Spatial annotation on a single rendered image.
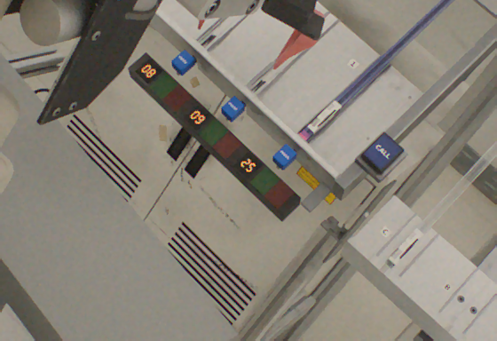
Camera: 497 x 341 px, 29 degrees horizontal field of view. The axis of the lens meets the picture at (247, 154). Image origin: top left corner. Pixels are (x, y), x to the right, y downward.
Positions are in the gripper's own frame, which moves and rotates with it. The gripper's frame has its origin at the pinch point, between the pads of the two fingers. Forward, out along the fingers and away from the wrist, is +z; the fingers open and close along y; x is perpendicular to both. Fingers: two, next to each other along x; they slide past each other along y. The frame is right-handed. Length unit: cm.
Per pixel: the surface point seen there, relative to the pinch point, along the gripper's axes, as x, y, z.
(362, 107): -29.2, -23.1, 17.6
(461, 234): -148, -102, 113
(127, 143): -62, 6, 72
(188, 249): -51, -15, 80
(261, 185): -17.0, -14.5, 30.4
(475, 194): -178, -109, 116
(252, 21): -37.9, -2.6, 18.5
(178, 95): -26.4, 2.4, 29.6
